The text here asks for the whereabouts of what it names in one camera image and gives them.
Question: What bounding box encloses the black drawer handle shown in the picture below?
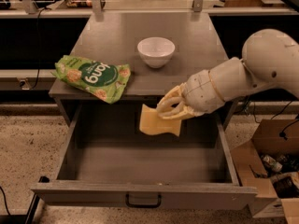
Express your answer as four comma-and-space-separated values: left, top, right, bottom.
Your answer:
125, 194, 162, 209

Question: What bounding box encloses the cardboard box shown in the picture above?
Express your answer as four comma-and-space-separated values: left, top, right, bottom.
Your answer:
231, 119, 299, 224

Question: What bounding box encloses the grey open top drawer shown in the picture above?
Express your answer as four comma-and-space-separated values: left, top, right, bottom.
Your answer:
32, 102, 257, 210

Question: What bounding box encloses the grey cabinet counter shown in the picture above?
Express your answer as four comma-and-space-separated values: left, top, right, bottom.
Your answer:
48, 11, 246, 128

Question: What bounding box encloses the green snack bag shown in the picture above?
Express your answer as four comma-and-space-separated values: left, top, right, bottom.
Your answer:
53, 55, 131, 104

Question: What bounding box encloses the bottle in box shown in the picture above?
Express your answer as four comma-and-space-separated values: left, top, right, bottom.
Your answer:
261, 154, 282, 173

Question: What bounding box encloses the white ceramic bowl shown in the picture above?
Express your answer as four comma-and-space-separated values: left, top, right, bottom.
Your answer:
137, 37, 175, 68

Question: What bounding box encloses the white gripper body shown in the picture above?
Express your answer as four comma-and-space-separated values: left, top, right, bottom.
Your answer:
182, 70, 225, 117

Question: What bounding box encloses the black cable on left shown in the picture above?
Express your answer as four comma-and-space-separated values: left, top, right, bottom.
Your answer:
29, 7, 52, 91

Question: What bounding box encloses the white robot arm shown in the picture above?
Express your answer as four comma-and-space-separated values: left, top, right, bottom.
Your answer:
157, 29, 299, 119

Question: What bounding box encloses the black floor cable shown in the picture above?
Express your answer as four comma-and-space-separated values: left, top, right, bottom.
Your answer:
0, 185, 13, 217

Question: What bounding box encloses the black cable at right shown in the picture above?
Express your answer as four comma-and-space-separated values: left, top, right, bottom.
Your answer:
237, 95, 260, 124

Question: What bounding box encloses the yellow sponge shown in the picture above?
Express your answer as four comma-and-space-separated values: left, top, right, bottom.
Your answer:
139, 105, 181, 136

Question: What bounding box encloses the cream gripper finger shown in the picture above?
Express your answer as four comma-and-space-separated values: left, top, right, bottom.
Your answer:
157, 84, 184, 107
157, 103, 194, 120

